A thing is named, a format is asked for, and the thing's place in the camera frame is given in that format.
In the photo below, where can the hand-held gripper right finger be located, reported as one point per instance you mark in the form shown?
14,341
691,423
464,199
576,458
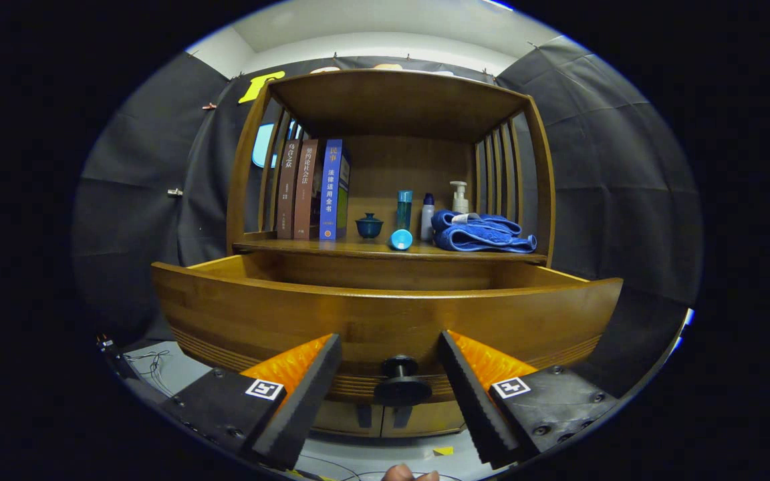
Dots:
472,401

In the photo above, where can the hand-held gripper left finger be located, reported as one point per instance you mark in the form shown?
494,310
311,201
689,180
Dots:
305,401

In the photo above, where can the wooden drawer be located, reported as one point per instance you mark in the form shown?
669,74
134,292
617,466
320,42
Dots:
258,307

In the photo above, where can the light blue tube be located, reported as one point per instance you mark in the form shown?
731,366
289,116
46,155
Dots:
401,239

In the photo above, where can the wooden cabinet door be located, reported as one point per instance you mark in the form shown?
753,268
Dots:
341,417
428,417

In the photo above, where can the wooden countertop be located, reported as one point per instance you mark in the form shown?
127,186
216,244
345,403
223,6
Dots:
358,248

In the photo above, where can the wooden cabinet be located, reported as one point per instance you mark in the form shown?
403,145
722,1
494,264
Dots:
398,100

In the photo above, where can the yellow tape piece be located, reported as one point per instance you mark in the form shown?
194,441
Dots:
443,450

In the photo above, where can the blue towel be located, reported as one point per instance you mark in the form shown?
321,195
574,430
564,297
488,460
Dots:
485,235

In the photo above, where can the dark blue lidded teacup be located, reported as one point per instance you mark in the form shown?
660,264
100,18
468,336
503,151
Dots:
369,228

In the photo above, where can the white bottle with blue cap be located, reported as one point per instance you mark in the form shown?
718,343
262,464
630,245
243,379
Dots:
428,220

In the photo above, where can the white pump bottle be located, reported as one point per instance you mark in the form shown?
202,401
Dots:
460,202

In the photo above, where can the teal bottle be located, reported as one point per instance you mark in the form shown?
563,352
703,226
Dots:
404,210

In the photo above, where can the black floor device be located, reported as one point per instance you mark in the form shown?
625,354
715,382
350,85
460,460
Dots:
108,351

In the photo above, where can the reddish brown book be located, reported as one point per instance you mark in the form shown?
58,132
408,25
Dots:
305,194

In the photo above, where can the dark brown book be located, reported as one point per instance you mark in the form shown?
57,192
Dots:
287,194

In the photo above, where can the blue book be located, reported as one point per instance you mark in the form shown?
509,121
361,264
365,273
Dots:
329,194

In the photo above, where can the black backdrop cloth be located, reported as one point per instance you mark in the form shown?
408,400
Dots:
592,167

